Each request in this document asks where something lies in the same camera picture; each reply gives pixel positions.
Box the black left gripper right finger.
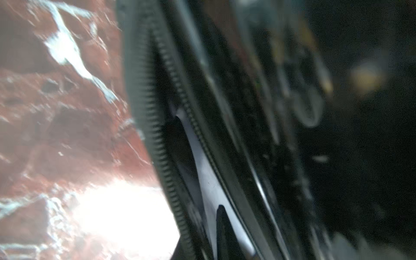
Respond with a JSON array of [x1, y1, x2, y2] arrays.
[[216, 205, 245, 260]]

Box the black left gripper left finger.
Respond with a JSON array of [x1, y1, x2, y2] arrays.
[[170, 238, 186, 260]]

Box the white cartoon hard-shell suitcase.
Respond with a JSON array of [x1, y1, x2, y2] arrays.
[[115, 1, 416, 260]]

